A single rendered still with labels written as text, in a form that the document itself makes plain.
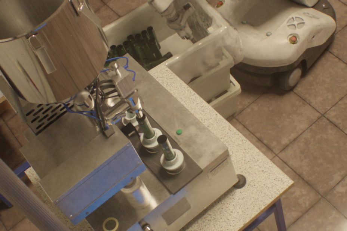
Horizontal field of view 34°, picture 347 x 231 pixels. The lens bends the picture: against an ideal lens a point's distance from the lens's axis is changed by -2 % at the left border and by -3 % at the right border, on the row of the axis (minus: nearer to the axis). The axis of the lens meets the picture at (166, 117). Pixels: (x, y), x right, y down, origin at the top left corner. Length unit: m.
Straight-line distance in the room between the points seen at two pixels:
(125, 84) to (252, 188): 0.69
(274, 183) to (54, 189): 0.83
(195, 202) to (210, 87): 1.04
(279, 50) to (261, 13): 0.31
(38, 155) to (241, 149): 0.76
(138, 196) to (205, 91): 1.23
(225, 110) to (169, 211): 1.30
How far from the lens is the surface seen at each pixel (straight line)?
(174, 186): 1.78
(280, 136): 3.02
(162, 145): 1.68
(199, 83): 2.73
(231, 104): 3.04
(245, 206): 2.02
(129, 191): 1.69
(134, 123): 1.89
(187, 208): 1.91
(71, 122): 1.79
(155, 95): 2.00
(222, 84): 2.89
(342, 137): 3.00
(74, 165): 1.56
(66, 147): 1.75
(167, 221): 1.88
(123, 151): 1.55
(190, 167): 1.80
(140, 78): 2.06
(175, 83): 2.36
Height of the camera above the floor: 2.57
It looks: 53 degrees down
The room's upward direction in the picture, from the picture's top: 25 degrees counter-clockwise
